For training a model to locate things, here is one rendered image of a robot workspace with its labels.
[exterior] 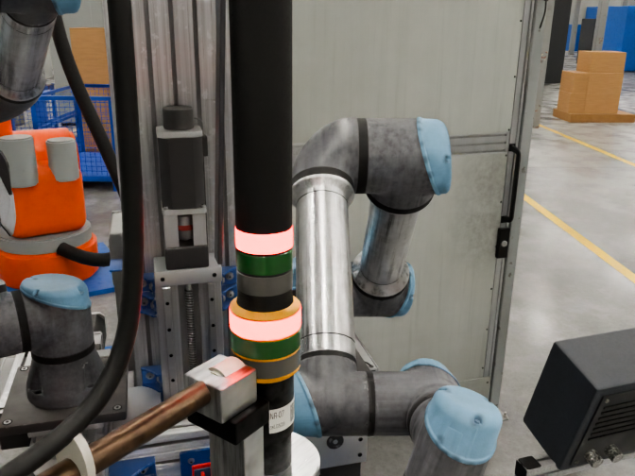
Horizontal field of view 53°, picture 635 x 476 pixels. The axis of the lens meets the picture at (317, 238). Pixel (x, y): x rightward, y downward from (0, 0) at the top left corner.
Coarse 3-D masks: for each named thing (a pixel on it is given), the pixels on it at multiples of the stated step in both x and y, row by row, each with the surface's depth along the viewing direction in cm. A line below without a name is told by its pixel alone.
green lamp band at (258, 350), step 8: (232, 336) 38; (296, 336) 38; (232, 344) 38; (240, 344) 38; (248, 344) 37; (256, 344) 37; (264, 344) 37; (272, 344) 37; (280, 344) 38; (288, 344) 38; (296, 344) 38; (240, 352) 38; (248, 352) 38; (256, 352) 37; (264, 352) 37; (272, 352) 38; (280, 352) 38; (288, 352) 38
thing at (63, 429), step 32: (128, 0) 26; (128, 32) 27; (128, 64) 27; (128, 96) 27; (128, 128) 28; (128, 160) 28; (128, 192) 28; (128, 224) 29; (128, 256) 29; (128, 288) 30; (128, 320) 30; (128, 352) 30; (96, 384) 30; (32, 448) 27; (64, 448) 29
